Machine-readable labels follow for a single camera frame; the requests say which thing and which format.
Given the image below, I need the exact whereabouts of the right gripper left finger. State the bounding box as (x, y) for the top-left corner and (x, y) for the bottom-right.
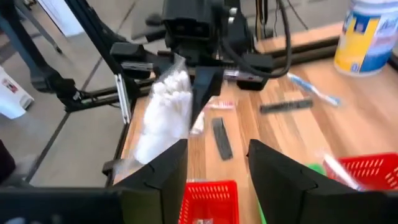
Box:
(113, 139), (190, 224)

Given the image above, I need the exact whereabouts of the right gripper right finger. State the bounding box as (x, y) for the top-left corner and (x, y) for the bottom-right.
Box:
(248, 139), (398, 224)

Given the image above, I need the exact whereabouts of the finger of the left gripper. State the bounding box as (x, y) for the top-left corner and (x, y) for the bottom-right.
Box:
(154, 60), (174, 78)
(189, 65), (225, 129)

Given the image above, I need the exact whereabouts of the red toothbrush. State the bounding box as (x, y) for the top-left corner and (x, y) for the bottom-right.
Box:
(206, 99), (237, 110)

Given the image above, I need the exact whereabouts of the vanity pack swab bag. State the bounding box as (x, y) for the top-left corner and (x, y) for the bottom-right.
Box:
(118, 53), (194, 175)
(189, 110), (206, 136)

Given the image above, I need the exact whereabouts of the black comb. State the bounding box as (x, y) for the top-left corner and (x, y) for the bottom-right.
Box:
(259, 98), (314, 114)
(211, 117), (234, 161)

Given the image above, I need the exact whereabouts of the red plastic basket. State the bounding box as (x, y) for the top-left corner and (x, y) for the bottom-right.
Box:
(323, 152), (398, 191)
(178, 179), (240, 224)

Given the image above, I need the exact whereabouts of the silver metal strip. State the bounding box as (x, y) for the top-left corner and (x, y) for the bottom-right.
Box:
(114, 73), (133, 126)

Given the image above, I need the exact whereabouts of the white panel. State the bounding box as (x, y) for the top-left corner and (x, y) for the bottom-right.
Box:
(36, 0), (85, 37)

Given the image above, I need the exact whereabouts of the black desk foot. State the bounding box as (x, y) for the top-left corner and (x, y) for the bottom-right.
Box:
(0, 0), (78, 103)

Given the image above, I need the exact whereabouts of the blue toothbrush in bag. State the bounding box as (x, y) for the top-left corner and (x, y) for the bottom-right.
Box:
(285, 72), (343, 108)

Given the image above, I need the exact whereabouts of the white yellow wipes canister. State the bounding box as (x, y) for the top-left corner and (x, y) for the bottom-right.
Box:
(334, 0), (398, 77)

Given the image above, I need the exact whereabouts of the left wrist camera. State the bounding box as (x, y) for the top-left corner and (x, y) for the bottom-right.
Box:
(162, 0), (225, 42)

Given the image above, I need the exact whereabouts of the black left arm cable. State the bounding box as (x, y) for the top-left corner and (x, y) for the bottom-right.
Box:
(219, 0), (293, 80)

